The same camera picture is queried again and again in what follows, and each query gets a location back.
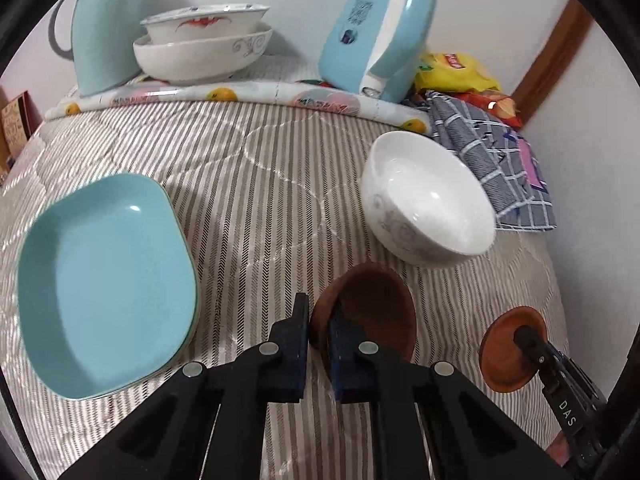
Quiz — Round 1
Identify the light blue electric kettle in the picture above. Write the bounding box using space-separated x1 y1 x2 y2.
318 0 437 103

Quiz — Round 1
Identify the large white bowl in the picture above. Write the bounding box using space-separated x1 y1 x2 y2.
132 22 274 86

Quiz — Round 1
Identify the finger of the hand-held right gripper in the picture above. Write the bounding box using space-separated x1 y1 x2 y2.
515 326 572 382

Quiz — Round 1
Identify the rolled fruit print mat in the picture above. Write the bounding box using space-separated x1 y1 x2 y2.
45 79 434 136

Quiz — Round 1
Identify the brown wooden door frame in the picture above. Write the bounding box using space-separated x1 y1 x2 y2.
510 0 597 114

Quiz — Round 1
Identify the patterned brown box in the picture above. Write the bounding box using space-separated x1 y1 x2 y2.
0 91 37 162

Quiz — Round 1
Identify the yellow chips bag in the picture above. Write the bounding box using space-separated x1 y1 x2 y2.
414 51 501 93

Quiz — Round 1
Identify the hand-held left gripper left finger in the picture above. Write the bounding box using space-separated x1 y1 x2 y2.
57 292 311 480

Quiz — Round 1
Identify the light blue square plate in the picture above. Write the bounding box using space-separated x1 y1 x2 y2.
17 173 198 401

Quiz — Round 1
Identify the white bowl with fish print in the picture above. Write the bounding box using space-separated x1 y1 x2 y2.
140 4 271 45

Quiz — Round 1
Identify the small brown wooden bowl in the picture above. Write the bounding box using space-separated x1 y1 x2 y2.
309 261 417 381
478 306 551 395

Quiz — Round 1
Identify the blue checked cloth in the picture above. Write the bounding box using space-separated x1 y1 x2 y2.
425 91 557 232

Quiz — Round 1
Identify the white bowl with grey swirls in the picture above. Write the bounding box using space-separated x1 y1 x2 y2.
361 131 497 267

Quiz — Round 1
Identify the light blue thermos jug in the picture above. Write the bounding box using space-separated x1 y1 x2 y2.
47 0 146 98

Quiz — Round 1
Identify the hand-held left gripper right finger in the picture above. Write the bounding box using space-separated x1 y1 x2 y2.
327 305 557 480

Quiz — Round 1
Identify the red snack bag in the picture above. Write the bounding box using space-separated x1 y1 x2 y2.
425 87 524 129

